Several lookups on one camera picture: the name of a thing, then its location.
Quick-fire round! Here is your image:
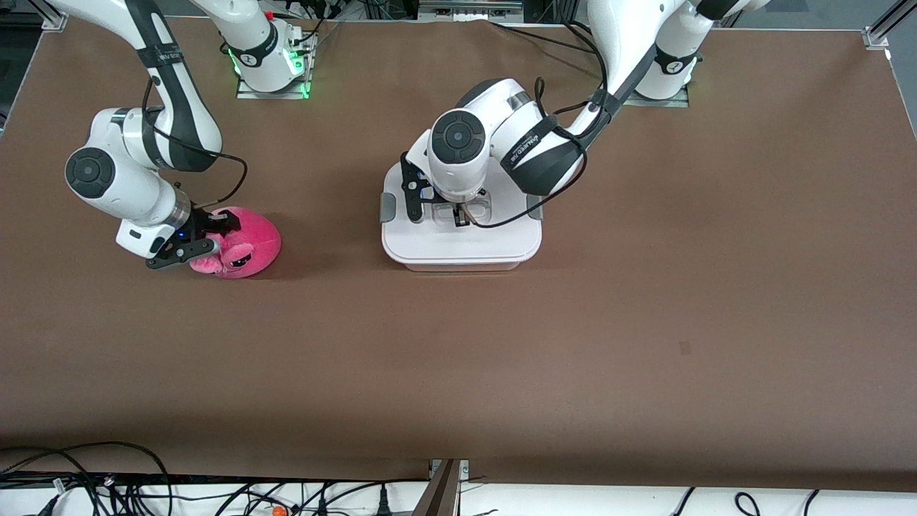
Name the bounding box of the white box lid with handle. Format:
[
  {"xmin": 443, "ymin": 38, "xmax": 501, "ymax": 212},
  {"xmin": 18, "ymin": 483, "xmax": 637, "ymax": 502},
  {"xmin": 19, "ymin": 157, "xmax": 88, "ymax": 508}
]
[{"xmin": 380, "ymin": 161, "xmax": 543, "ymax": 264}]

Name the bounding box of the pink plush toy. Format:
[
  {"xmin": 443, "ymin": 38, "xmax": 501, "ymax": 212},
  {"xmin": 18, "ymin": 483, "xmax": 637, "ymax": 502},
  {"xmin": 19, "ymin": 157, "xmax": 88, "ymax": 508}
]
[{"xmin": 190, "ymin": 206, "xmax": 282, "ymax": 279}]

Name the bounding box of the clear plastic box base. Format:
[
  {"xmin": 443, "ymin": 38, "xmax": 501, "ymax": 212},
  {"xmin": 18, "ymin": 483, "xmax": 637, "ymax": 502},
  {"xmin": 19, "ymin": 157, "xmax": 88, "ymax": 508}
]
[{"xmin": 400, "ymin": 257, "xmax": 524, "ymax": 272}]

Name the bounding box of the aluminium corner profile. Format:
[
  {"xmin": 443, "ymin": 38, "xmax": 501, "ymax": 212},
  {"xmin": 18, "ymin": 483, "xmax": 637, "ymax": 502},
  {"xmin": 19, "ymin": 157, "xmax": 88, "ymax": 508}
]
[
  {"xmin": 29, "ymin": 0, "xmax": 69, "ymax": 34},
  {"xmin": 863, "ymin": 0, "xmax": 917, "ymax": 51}
]

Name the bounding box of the black right camera bracket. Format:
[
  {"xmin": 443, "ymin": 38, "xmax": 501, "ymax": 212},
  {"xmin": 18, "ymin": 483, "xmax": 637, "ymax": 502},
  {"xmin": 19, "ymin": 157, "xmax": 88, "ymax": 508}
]
[{"xmin": 146, "ymin": 236, "xmax": 216, "ymax": 272}]

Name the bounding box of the black camera bracket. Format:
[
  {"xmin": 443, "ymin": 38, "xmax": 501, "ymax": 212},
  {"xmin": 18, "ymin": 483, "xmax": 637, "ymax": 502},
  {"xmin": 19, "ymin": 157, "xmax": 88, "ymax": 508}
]
[
  {"xmin": 400, "ymin": 153, "xmax": 432, "ymax": 224},
  {"xmin": 146, "ymin": 236, "xmax": 216, "ymax": 272}
]

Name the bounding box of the black left camera bracket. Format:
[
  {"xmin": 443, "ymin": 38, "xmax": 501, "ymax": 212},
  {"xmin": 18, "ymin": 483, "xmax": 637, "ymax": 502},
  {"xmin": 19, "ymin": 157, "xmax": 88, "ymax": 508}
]
[{"xmin": 400, "ymin": 153, "xmax": 432, "ymax": 224}]

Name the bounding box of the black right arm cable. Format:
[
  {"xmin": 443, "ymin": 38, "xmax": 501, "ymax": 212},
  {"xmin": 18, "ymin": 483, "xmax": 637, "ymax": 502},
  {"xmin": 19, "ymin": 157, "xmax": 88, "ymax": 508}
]
[{"xmin": 142, "ymin": 75, "xmax": 249, "ymax": 210}]

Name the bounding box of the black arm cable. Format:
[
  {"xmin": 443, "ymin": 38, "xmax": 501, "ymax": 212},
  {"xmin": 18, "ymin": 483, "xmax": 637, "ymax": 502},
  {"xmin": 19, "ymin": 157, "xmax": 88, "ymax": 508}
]
[
  {"xmin": 469, "ymin": 75, "xmax": 611, "ymax": 229},
  {"xmin": 142, "ymin": 75, "xmax": 249, "ymax": 210}
]

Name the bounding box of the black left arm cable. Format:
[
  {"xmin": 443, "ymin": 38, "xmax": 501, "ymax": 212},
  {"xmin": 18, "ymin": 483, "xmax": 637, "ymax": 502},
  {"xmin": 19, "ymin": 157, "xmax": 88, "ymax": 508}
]
[{"xmin": 469, "ymin": 75, "xmax": 611, "ymax": 229}]

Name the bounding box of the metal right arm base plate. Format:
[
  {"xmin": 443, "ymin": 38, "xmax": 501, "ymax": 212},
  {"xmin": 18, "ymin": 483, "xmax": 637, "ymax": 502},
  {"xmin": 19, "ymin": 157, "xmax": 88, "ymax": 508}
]
[{"xmin": 236, "ymin": 32, "xmax": 314, "ymax": 100}]

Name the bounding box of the black cable across table edge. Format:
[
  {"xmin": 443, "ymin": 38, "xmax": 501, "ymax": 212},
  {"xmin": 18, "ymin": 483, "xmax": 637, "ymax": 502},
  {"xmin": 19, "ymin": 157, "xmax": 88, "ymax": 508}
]
[{"xmin": 491, "ymin": 21, "xmax": 599, "ymax": 57}]

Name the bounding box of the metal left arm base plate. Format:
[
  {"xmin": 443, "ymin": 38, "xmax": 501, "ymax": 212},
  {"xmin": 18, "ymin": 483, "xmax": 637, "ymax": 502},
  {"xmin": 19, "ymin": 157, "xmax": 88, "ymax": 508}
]
[{"xmin": 622, "ymin": 77, "xmax": 691, "ymax": 108}]

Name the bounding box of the aluminium post with bracket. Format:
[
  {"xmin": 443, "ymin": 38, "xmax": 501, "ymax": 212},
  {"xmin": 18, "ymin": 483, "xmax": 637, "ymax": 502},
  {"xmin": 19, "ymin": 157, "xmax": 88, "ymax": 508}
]
[{"xmin": 412, "ymin": 459, "xmax": 470, "ymax": 516}]

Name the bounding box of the black cable bundle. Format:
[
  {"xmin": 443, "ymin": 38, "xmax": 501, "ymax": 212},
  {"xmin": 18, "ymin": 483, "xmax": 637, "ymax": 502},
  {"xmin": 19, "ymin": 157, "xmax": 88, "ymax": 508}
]
[{"xmin": 215, "ymin": 479, "xmax": 431, "ymax": 516}]

